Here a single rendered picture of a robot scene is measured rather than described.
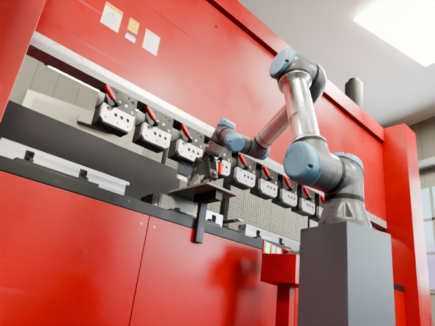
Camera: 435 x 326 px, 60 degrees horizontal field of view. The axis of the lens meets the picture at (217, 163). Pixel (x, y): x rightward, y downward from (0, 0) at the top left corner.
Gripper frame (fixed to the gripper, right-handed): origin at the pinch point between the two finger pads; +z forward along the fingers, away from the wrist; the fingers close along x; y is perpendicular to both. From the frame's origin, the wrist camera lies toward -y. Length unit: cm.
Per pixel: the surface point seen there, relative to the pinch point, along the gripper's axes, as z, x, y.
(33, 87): 39, 63, 235
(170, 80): -37, 20, 36
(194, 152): -12.3, -0.3, 17.7
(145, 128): -15.3, 28.3, 15.2
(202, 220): 6.6, -2.1, -14.2
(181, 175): -0.6, 2.6, 13.2
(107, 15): -50, 57, 40
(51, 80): 29, 52, 243
